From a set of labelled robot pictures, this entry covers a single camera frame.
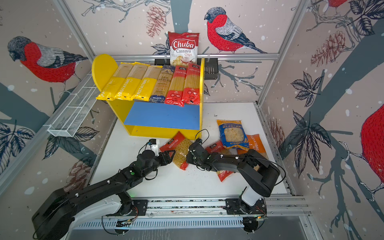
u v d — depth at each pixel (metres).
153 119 0.92
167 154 0.74
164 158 0.71
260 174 0.45
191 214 0.73
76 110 0.76
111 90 0.69
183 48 0.84
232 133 0.98
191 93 0.65
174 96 0.65
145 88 0.70
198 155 0.68
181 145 0.92
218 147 0.90
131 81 0.73
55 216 0.40
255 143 0.92
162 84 0.71
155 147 0.74
